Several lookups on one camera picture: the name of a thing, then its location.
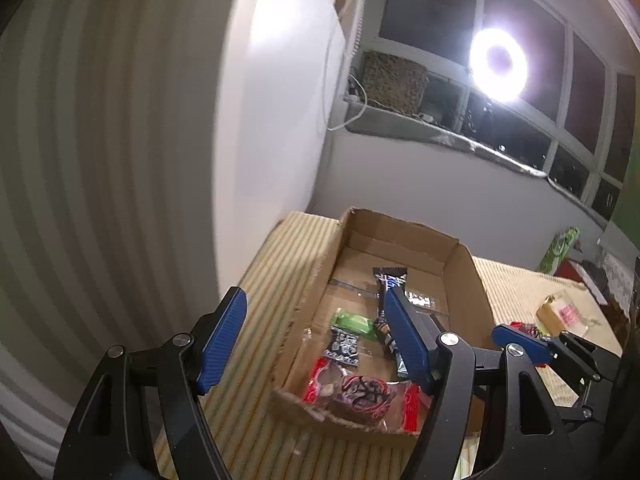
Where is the red dark snack packet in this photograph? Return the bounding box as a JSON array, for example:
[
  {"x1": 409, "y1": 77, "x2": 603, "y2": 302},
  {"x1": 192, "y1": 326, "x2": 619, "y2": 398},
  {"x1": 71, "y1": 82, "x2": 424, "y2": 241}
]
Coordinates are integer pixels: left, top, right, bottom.
[{"x1": 510, "y1": 322, "x2": 544, "y2": 339}]

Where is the red brown pastry packet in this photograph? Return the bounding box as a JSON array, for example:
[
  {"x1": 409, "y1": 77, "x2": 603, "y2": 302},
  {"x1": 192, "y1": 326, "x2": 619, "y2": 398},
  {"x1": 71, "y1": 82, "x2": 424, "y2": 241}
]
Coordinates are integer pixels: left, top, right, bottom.
[{"x1": 303, "y1": 356, "x2": 431, "y2": 434}]

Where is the white cable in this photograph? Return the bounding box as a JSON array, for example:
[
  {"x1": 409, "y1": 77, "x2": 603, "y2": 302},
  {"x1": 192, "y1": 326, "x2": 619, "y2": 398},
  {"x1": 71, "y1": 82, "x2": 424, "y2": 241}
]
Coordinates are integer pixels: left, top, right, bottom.
[{"x1": 314, "y1": 0, "x2": 369, "y2": 134}]

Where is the green tissue pack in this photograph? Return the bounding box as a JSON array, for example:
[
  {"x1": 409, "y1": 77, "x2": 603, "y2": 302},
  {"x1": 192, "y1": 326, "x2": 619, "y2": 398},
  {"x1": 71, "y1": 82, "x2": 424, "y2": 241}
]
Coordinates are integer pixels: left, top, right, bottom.
[{"x1": 537, "y1": 226, "x2": 580, "y2": 275}]

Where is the green snack packet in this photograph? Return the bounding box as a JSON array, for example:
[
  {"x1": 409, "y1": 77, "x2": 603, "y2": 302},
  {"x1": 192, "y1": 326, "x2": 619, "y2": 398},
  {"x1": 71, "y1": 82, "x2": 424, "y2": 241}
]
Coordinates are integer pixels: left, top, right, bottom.
[{"x1": 332, "y1": 309, "x2": 376, "y2": 340}]

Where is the brown cardboard box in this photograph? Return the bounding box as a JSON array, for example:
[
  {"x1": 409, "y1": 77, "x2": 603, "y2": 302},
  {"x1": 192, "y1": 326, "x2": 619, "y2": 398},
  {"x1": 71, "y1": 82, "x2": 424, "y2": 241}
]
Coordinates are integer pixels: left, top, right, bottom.
[{"x1": 269, "y1": 206, "x2": 499, "y2": 443}]

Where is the black white cookie packet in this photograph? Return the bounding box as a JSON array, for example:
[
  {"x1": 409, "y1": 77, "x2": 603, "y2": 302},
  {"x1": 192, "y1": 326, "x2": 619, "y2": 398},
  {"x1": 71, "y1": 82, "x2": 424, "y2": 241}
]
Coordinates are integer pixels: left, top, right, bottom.
[{"x1": 322, "y1": 326, "x2": 359, "y2": 367}]

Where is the striped beige bed cover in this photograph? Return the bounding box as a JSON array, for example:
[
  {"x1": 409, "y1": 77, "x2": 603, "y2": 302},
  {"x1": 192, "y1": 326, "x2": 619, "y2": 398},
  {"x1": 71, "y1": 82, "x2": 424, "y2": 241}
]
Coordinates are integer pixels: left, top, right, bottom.
[{"x1": 203, "y1": 209, "x2": 620, "y2": 479}]

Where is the red storage box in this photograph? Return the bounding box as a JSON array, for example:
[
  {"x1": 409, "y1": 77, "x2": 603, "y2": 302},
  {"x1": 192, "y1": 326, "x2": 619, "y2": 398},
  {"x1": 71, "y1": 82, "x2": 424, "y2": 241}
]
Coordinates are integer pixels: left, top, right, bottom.
[{"x1": 554, "y1": 259, "x2": 608, "y2": 306}]

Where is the woven wicker basket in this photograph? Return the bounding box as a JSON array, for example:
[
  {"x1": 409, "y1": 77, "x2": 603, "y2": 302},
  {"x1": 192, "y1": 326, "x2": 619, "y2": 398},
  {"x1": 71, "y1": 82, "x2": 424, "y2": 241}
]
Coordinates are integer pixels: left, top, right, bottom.
[{"x1": 361, "y1": 51, "x2": 430, "y2": 115}]

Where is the bright ring light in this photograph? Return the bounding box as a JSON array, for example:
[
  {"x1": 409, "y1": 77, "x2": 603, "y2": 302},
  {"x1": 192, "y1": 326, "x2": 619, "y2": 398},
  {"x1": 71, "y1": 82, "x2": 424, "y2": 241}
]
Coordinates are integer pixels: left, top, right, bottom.
[{"x1": 469, "y1": 27, "x2": 529, "y2": 104}]

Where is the sliced bread loaf bag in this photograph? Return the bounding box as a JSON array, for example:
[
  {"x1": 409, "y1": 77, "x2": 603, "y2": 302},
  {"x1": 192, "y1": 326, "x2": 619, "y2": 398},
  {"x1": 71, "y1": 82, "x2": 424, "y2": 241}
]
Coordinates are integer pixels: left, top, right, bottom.
[{"x1": 536, "y1": 292, "x2": 599, "y2": 337}]

